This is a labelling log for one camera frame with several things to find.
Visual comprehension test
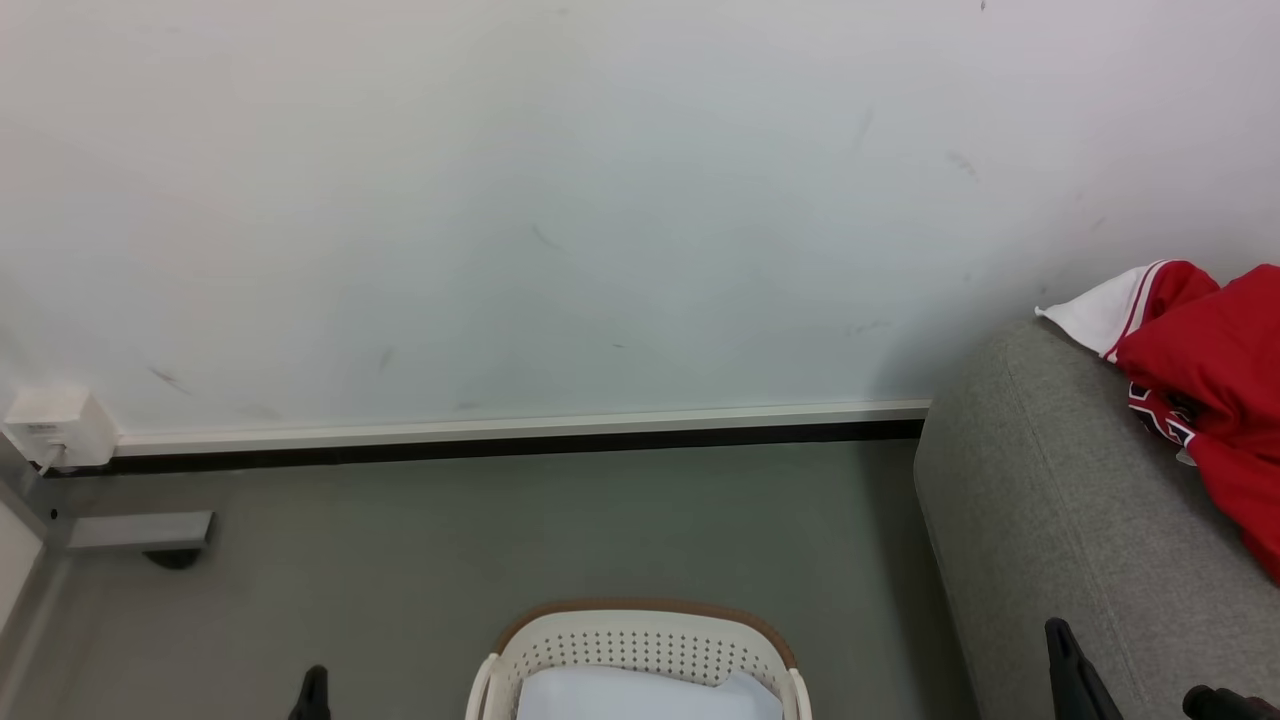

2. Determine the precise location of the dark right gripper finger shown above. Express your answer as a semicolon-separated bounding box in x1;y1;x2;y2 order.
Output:
1182;684;1280;720
1044;617;1125;720

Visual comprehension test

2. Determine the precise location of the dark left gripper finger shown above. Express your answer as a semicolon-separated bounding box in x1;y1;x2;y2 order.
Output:
288;664;332;720

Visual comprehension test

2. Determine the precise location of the red garment with logo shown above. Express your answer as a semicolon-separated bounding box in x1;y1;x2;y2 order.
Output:
1127;380;1280;588

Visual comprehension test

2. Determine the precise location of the white perforated laundry basket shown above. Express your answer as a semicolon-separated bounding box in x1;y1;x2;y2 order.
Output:
464;598;814;720

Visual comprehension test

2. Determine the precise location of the grey fabric sofa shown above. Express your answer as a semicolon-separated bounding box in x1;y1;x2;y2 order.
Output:
913;318;1280;720

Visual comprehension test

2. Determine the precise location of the grey metal table foot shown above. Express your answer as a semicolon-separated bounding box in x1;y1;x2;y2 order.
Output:
64;510;217;572

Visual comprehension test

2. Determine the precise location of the white and black baseboard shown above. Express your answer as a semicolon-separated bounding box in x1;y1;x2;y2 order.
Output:
44;399;933;478

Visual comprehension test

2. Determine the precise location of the grey metal table leg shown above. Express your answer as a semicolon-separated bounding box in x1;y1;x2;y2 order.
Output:
0;435;73;691

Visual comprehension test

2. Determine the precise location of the pale white cloth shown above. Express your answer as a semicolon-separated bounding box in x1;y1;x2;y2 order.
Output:
514;663;787;720

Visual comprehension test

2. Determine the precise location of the white wall power adapter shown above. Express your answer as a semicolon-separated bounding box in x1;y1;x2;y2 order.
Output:
3;386;121;471

